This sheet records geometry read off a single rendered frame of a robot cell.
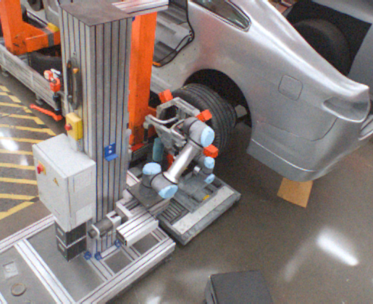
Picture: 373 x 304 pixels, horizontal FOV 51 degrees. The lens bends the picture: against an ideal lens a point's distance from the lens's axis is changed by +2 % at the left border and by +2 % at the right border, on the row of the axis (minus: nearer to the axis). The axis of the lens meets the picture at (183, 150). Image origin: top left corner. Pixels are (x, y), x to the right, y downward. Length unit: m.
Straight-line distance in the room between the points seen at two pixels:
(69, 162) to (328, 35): 2.99
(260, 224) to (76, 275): 1.74
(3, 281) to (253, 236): 2.06
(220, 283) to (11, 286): 1.43
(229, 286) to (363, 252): 1.57
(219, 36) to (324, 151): 1.15
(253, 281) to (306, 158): 0.97
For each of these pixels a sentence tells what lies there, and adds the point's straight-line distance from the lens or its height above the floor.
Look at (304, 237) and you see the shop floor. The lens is 3.88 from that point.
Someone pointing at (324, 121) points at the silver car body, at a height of 1.36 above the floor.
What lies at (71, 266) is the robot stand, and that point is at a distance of 3.07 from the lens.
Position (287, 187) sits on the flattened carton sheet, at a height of 0.01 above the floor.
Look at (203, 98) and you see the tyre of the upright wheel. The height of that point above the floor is 1.17.
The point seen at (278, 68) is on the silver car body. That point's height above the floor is 1.56.
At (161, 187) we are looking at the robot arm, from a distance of 2.45.
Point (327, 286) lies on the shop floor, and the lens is 3.65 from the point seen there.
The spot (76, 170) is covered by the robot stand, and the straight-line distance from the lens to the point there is 2.24.
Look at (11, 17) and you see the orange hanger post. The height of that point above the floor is 0.94.
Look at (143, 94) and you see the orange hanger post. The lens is 3.21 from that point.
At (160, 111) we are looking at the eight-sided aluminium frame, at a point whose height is 0.93.
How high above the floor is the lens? 2.79
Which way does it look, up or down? 40 degrees down
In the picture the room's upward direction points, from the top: 11 degrees clockwise
